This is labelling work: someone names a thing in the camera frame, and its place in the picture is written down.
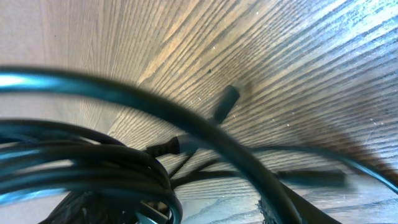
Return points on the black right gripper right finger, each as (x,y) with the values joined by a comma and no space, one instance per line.
(308,213)

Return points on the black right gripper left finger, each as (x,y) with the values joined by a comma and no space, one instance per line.
(90,208)

